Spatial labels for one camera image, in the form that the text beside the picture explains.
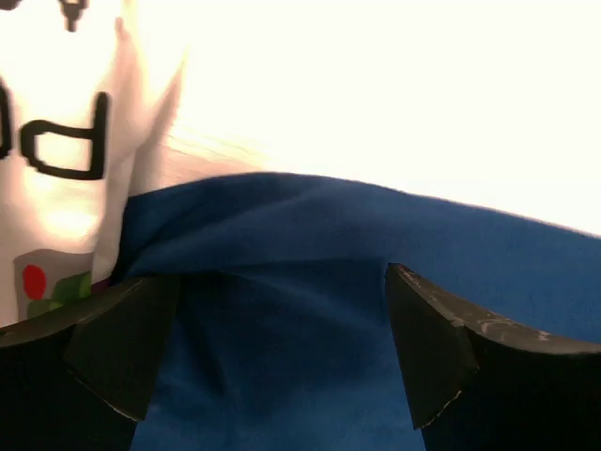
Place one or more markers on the folded colourful cartoon t-shirt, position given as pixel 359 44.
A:
pixel 46 279

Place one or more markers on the blue t-shirt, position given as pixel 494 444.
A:
pixel 282 339

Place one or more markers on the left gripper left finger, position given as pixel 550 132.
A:
pixel 81 377

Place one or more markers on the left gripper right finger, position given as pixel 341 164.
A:
pixel 476 380

